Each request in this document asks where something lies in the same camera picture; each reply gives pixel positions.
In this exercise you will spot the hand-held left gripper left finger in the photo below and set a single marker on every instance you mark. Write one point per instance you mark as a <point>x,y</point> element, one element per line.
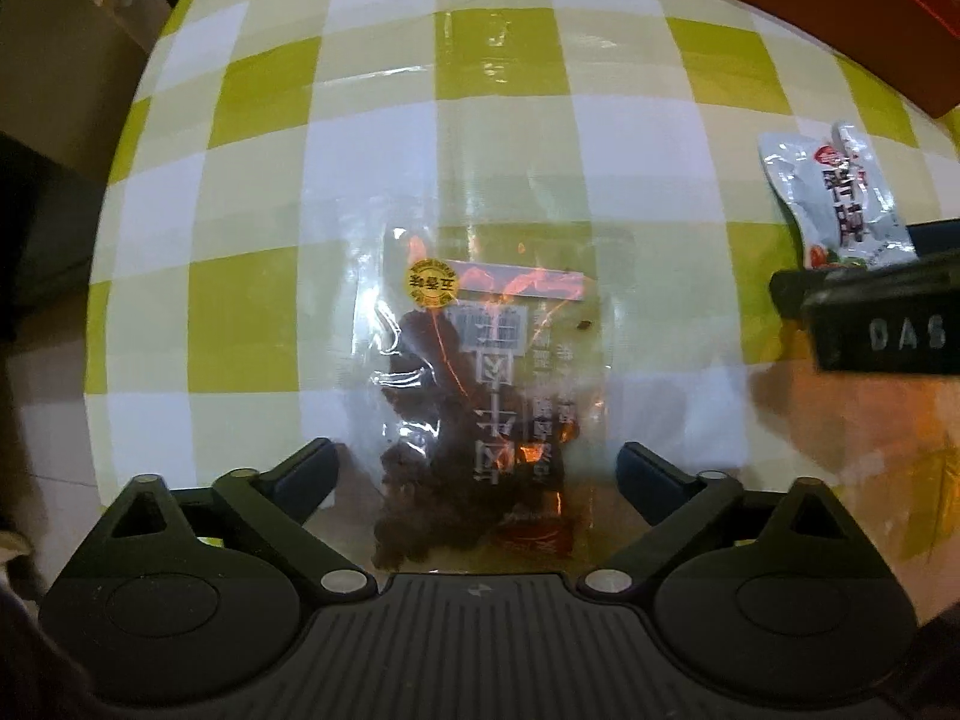
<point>300,480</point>

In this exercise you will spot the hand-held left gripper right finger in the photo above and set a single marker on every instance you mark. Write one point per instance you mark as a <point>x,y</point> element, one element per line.
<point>652,481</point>

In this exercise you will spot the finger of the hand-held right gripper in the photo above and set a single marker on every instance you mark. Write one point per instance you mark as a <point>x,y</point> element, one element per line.
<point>937,236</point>
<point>795,289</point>

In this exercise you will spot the white red print packet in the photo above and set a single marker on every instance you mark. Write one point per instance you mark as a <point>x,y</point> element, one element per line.
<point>840,195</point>

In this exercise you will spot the clear dark jerky packet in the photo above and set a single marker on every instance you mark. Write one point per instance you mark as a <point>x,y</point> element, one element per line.
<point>465,420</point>

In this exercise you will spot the red cardboard box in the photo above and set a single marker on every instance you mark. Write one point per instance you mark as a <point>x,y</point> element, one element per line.
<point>862,15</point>

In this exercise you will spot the long grey cabinet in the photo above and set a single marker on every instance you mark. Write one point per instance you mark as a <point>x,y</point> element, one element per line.
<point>60,52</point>

